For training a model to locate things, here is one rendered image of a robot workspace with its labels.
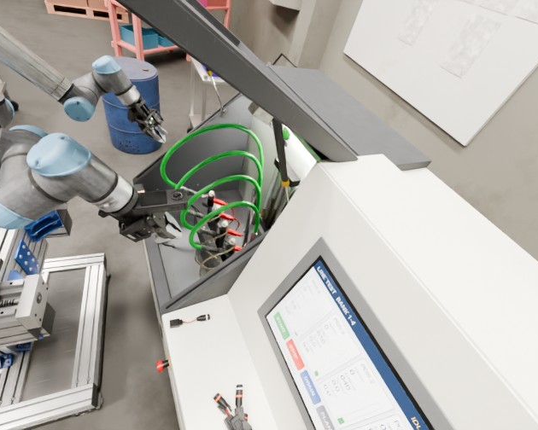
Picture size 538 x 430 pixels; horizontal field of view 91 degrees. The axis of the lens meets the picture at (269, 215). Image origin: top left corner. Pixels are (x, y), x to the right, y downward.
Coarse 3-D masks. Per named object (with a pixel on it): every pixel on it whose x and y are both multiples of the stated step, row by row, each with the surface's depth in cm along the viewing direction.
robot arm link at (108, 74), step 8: (104, 56) 90; (96, 64) 88; (104, 64) 88; (112, 64) 89; (96, 72) 89; (104, 72) 89; (112, 72) 90; (120, 72) 92; (96, 80) 91; (104, 80) 91; (112, 80) 91; (120, 80) 93; (128, 80) 95; (104, 88) 93; (112, 88) 94; (120, 88) 94; (128, 88) 95
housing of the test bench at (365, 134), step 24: (288, 72) 111; (312, 72) 118; (312, 96) 98; (336, 96) 104; (336, 120) 89; (360, 120) 94; (360, 144) 81; (384, 144) 85; (408, 144) 89; (408, 168) 82; (432, 192) 78; (456, 216) 72; (480, 216) 75; (480, 240) 67; (504, 240) 70; (528, 264) 65
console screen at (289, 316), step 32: (320, 256) 58; (288, 288) 67; (320, 288) 58; (352, 288) 52; (288, 320) 67; (320, 320) 58; (352, 320) 52; (288, 352) 67; (320, 352) 58; (352, 352) 52; (384, 352) 46; (288, 384) 67; (320, 384) 58; (352, 384) 52; (384, 384) 46; (416, 384) 42; (320, 416) 58; (352, 416) 52; (384, 416) 46; (416, 416) 42
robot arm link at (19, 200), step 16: (16, 160) 46; (0, 176) 44; (16, 176) 43; (0, 192) 42; (16, 192) 42; (32, 192) 42; (0, 208) 42; (16, 208) 43; (32, 208) 44; (48, 208) 45; (0, 224) 43; (16, 224) 45
